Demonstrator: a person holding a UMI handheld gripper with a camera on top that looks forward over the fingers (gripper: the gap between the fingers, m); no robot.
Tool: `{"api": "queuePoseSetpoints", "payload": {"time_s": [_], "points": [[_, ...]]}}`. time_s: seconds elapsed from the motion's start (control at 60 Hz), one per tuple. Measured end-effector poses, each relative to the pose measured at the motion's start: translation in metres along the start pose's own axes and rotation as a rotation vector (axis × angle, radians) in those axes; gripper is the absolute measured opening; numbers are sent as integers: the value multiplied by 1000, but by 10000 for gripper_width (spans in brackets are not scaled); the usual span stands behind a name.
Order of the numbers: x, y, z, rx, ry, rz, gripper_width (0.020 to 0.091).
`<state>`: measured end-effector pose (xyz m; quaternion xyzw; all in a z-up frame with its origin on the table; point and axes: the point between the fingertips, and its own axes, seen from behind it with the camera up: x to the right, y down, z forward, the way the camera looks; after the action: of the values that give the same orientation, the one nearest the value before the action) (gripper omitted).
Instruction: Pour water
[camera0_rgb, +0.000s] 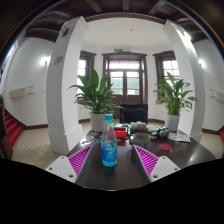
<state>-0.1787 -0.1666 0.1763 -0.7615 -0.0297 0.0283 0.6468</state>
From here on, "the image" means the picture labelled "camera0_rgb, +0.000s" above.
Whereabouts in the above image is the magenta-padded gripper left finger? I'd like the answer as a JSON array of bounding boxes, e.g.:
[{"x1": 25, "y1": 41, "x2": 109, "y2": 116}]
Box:
[{"x1": 44, "y1": 144, "x2": 96, "y2": 184}]

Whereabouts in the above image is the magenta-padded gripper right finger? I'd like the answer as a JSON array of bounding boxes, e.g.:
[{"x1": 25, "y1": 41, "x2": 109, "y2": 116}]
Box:
[{"x1": 130, "y1": 143, "x2": 182, "y2": 185}]

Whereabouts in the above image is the clear bottle with teal cap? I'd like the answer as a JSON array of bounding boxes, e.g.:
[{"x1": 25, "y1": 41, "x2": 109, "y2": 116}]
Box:
[{"x1": 100, "y1": 113, "x2": 118, "y2": 168}]

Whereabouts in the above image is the flat round red coaster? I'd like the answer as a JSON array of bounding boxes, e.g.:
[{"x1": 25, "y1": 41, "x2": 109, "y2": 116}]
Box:
[{"x1": 158, "y1": 142, "x2": 173, "y2": 152}]

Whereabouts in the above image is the pale green folded cloth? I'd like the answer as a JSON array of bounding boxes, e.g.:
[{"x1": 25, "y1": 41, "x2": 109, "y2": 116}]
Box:
[{"x1": 145, "y1": 124, "x2": 160, "y2": 133}]

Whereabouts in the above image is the tray of small packets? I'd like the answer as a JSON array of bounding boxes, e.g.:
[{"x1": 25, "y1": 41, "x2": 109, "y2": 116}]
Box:
[{"x1": 129, "y1": 121, "x2": 148, "y2": 132}]

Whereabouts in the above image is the red plastic box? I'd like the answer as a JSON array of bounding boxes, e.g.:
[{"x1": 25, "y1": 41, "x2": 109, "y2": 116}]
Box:
[{"x1": 112, "y1": 125, "x2": 129, "y2": 139}]

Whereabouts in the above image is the printed paper leaflet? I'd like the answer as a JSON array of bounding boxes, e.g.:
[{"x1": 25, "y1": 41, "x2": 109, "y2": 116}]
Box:
[{"x1": 168, "y1": 131, "x2": 192, "y2": 144}]

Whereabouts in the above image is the black chair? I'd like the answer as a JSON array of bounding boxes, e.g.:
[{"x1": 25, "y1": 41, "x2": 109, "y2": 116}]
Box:
[{"x1": 119, "y1": 103, "x2": 149, "y2": 125}]

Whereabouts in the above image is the leafy plant in white pot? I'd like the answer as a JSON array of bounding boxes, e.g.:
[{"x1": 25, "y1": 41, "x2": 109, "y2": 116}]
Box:
[
  {"x1": 68, "y1": 69, "x2": 118, "y2": 133},
  {"x1": 153, "y1": 71, "x2": 198, "y2": 133}
]

